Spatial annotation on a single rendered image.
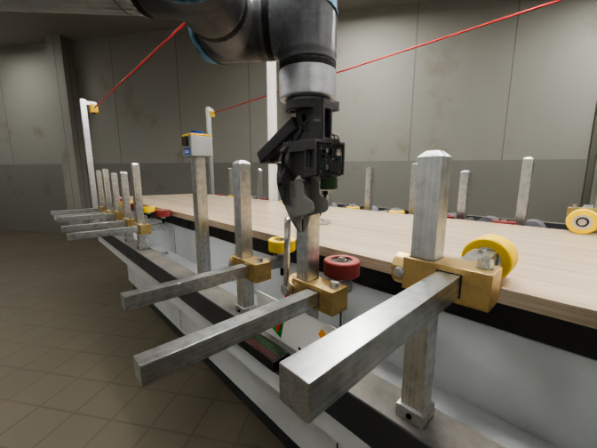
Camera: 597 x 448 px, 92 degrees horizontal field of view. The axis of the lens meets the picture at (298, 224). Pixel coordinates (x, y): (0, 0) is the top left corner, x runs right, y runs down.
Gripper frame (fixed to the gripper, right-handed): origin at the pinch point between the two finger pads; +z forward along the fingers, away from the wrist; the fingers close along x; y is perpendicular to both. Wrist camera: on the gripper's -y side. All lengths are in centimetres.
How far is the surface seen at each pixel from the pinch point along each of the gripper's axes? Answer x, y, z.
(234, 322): -13.0, -1.2, 14.5
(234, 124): 219, -375, -89
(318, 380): -22.3, 25.2, 4.7
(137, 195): 7, -128, 1
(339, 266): 11.1, 0.9, 10.1
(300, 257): 6.1, -5.7, 8.6
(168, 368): -23.8, 0.2, 16.4
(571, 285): 32.5, 35.1, 10.4
